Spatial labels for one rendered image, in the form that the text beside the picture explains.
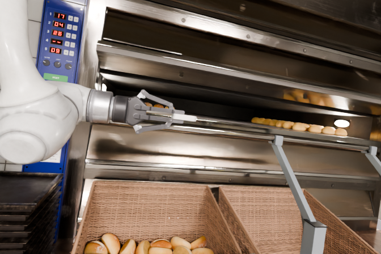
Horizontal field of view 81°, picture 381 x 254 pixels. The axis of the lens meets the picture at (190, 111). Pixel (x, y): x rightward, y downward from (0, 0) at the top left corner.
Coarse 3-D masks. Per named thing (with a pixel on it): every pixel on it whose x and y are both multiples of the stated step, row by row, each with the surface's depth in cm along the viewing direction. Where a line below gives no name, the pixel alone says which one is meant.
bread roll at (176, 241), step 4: (176, 236) 100; (172, 240) 99; (176, 240) 97; (180, 240) 97; (184, 240) 97; (172, 244) 98; (176, 244) 96; (180, 244) 96; (184, 244) 96; (188, 244) 96; (172, 248) 98
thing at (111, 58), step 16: (96, 48) 86; (112, 48) 87; (112, 64) 98; (128, 64) 97; (144, 64) 96; (160, 64) 94; (176, 64) 94; (192, 64) 96; (176, 80) 113; (192, 80) 111; (208, 80) 109; (224, 80) 107; (240, 80) 106; (256, 80) 105; (272, 80) 107; (272, 96) 128; (288, 96) 126; (320, 96) 122; (336, 96) 120; (352, 96) 121; (368, 112) 148
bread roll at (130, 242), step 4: (128, 240) 93; (132, 240) 92; (124, 244) 93; (128, 244) 89; (132, 244) 90; (124, 248) 88; (128, 248) 88; (132, 248) 89; (120, 252) 87; (124, 252) 86; (128, 252) 87; (132, 252) 88
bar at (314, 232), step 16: (176, 128) 72; (192, 128) 73; (208, 128) 75; (224, 128) 77; (272, 144) 84; (304, 144) 87; (320, 144) 88; (336, 144) 90; (352, 144) 93; (288, 176) 74; (304, 208) 66; (304, 224) 64; (320, 224) 62; (304, 240) 63; (320, 240) 61
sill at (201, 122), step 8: (184, 120) 111; (200, 120) 114; (208, 120) 115; (232, 128) 119; (240, 128) 120; (248, 128) 121; (256, 128) 123; (264, 128) 124; (272, 128) 126; (296, 136) 130; (304, 136) 132; (312, 136) 133; (320, 136) 135; (328, 136) 136; (336, 136) 138; (368, 144) 146; (376, 144) 148
